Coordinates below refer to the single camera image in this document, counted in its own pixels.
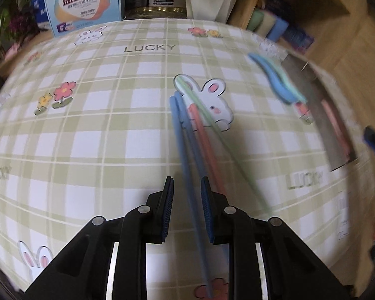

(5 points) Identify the plaid bunny print tablecloth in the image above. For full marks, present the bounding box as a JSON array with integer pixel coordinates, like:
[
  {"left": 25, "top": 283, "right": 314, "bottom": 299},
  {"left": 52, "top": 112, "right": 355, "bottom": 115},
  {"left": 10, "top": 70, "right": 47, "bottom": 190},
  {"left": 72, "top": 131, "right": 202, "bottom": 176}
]
[{"left": 0, "top": 19, "right": 375, "bottom": 300}]

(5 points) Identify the metal utensil tray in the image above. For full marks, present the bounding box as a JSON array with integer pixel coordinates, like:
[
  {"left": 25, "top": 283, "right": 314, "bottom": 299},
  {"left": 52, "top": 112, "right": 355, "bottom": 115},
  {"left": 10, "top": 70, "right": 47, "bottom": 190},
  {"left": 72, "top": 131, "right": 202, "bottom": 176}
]
[{"left": 281, "top": 53, "right": 363, "bottom": 172}]

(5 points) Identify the blue spoon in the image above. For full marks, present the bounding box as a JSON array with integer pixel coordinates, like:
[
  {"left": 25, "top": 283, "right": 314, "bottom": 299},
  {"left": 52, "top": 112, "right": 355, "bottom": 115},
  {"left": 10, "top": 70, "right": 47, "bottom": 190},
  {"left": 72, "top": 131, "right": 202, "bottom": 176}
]
[{"left": 248, "top": 53, "right": 296, "bottom": 104}]

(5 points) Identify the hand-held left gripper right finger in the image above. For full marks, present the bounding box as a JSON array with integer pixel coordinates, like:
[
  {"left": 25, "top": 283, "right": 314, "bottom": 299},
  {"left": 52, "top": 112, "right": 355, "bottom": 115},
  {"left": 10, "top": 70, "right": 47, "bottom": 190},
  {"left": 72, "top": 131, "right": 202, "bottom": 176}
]
[{"left": 200, "top": 176, "right": 352, "bottom": 300}]

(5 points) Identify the gold embossed tray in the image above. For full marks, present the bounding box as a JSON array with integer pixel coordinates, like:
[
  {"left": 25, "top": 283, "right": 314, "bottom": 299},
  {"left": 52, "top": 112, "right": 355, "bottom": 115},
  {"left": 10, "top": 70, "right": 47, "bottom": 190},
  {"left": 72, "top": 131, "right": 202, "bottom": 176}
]
[{"left": 125, "top": 6, "right": 188, "bottom": 20}]

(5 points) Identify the blue chopstick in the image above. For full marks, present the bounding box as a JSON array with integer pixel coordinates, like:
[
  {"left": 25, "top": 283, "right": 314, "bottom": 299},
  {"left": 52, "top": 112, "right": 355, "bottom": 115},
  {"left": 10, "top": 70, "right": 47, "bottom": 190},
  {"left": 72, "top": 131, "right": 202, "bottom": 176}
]
[
  {"left": 174, "top": 90, "right": 207, "bottom": 188},
  {"left": 169, "top": 96, "right": 213, "bottom": 299}
]

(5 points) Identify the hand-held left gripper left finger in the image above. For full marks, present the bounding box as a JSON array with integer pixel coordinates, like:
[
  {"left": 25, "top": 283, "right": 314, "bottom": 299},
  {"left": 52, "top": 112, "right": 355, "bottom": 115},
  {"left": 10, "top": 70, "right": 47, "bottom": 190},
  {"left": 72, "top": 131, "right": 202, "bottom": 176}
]
[{"left": 23, "top": 176, "right": 175, "bottom": 300}]

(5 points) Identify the pink chopstick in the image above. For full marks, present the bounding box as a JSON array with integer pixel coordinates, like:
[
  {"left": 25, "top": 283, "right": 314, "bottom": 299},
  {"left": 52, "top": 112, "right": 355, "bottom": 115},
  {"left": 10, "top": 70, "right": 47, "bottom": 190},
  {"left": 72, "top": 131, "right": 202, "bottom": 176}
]
[{"left": 187, "top": 104, "right": 228, "bottom": 197}]

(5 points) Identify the light green spoon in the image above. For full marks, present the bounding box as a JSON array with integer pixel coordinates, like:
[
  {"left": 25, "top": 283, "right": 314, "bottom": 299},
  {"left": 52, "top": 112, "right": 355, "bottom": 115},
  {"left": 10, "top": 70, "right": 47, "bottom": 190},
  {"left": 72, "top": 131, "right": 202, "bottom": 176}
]
[{"left": 258, "top": 54, "right": 308, "bottom": 104}]

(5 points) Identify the blue white carton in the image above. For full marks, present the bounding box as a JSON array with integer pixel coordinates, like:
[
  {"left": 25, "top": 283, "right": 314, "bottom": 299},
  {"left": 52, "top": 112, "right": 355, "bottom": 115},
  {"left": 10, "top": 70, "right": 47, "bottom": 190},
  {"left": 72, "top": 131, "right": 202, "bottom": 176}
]
[{"left": 31, "top": 0, "right": 52, "bottom": 32}]

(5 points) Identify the light green chopstick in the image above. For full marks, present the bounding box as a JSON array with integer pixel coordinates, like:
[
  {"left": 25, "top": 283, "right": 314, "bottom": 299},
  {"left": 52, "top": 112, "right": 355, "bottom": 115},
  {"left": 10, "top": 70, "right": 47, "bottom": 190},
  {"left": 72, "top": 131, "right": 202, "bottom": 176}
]
[{"left": 174, "top": 75, "right": 273, "bottom": 217}]

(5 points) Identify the pink blossom plant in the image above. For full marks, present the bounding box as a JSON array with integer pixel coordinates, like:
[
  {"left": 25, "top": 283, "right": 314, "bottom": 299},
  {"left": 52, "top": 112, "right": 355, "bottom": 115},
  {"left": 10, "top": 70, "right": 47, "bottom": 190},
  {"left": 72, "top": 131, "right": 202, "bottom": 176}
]
[{"left": 0, "top": 0, "right": 35, "bottom": 38}]

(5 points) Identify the small blue box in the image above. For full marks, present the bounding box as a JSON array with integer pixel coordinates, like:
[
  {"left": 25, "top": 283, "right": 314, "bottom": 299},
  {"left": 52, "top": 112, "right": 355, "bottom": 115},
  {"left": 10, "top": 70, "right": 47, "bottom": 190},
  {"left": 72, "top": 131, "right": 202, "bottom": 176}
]
[{"left": 283, "top": 25, "right": 314, "bottom": 52}]

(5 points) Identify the dark blue picture box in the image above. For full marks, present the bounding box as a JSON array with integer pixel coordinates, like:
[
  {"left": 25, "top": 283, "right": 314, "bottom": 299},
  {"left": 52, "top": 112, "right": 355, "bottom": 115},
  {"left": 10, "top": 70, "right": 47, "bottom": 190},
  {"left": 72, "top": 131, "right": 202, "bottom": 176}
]
[{"left": 259, "top": 0, "right": 288, "bottom": 19}]

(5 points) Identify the white blue box orange print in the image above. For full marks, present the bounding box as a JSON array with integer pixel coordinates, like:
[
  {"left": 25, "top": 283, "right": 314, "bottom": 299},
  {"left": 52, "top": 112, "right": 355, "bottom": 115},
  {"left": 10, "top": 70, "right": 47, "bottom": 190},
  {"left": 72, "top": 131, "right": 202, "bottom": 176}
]
[{"left": 43, "top": 0, "right": 122, "bottom": 37}]

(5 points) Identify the green cup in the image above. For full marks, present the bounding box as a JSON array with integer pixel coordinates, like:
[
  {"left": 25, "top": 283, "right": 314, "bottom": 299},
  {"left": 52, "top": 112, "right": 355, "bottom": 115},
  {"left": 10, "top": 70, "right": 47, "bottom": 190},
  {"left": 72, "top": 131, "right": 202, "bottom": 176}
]
[{"left": 247, "top": 9, "right": 266, "bottom": 33}]

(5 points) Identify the pink spoon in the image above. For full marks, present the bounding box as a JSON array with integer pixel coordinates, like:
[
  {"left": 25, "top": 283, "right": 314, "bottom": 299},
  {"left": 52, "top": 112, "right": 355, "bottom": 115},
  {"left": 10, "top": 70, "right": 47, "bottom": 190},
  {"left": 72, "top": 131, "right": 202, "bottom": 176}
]
[{"left": 321, "top": 100, "right": 353, "bottom": 160}]

